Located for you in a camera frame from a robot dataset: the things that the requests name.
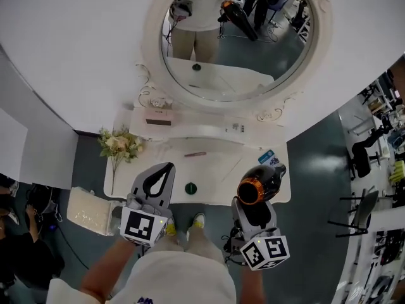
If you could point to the grey chair with black legs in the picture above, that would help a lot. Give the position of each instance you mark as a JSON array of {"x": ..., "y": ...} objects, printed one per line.
[{"x": 364, "y": 207}]

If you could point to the white workbench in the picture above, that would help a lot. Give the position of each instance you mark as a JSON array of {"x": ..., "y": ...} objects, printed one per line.
[{"x": 357, "y": 264}]

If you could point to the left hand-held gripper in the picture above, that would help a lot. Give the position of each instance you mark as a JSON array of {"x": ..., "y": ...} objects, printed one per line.
[{"x": 139, "y": 225}]

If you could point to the white ornate dressing table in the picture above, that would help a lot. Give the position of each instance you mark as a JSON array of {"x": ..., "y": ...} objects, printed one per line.
[{"x": 209, "y": 169}]

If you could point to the person's beige trousers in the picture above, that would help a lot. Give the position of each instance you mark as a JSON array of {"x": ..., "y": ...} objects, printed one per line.
[{"x": 202, "y": 245}]

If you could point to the cream cushioned stool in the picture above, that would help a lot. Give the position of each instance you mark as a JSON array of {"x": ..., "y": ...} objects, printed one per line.
[{"x": 91, "y": 212}]

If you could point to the black office chair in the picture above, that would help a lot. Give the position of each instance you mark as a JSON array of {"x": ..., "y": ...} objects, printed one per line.
[{"x": 362, "y": 160}]

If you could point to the person's left forearm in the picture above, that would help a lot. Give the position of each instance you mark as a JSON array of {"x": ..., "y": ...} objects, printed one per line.
[{"x": 104, "y": 271}]

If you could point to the pink pen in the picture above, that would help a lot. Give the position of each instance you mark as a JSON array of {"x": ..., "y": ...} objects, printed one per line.
[{"x": 195, "y": 154}]

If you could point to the artificial flower bouquet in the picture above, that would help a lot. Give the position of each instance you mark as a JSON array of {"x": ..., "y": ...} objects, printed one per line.
[{"x": 118, "y": 144}]

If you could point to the person's shoe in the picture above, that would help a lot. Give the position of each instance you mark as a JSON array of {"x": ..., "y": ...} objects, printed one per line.
[
  {"x": 171, "y": 228},
  {"x": 197, "y": 222}
]

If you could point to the person's white shirt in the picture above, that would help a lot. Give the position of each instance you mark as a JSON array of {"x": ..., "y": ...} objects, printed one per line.
[{"x": 183, "y": 280}]

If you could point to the yellow-green bag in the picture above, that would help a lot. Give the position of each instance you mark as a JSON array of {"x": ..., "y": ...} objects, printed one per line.
[{"x": 398, "y": 171}]

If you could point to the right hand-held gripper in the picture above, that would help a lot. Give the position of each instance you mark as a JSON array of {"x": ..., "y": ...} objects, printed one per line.
[{"x": 269, "y": 252}]

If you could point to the pink digital clock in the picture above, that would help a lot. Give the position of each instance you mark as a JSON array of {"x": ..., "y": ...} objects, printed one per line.
[{"x": 159, "y": 117}]

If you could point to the black orange-ringed hair dryer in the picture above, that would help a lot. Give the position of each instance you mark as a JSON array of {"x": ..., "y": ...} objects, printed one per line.
[{"x": 269, "y": 182}]

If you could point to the person's left shoe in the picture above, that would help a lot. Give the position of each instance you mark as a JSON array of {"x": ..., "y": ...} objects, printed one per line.
[{"x": 171, "y": 228}]

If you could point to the person's right forearm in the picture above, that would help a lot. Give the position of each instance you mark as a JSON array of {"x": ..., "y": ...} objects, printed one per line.
[{"x": 253, "y": 287}]

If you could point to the small dark green knob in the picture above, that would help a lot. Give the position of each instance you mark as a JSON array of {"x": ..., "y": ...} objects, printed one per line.
[{"x": 190, "y": 188}]

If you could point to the blue and white booklet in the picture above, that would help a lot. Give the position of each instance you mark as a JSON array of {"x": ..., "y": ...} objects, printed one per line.
[{"x": 266, "y": 157}]

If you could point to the oval white-framed mirror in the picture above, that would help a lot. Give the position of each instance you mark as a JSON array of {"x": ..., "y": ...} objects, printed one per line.
[{"x": 237, "y": 74}]

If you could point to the person's right shoe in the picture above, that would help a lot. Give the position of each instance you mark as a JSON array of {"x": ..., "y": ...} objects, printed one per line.
[{"x": 197, "y": 222}]

